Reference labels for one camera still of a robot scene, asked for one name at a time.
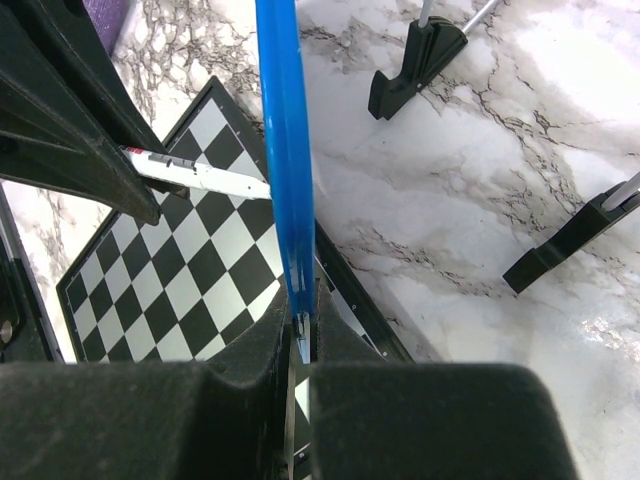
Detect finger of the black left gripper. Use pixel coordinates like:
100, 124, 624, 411
29, 1, 189, 198
1, 1, 161, 224

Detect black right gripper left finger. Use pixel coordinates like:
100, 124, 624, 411
1, 290, 293, 479

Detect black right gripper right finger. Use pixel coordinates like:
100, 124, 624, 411
308, 286, 578, 479

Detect white blue whiteboard marker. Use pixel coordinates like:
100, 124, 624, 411
120, 146, 271, 200

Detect blue framed whiteboard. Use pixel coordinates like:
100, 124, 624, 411
256, 0, 315, 364

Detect purple glitter microphone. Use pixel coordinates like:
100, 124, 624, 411
83, 0, 133, 56

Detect black white chessboard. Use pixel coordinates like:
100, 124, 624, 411
57, 76, 413, 363

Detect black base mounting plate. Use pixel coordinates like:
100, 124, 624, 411
1, 195, 64, 363

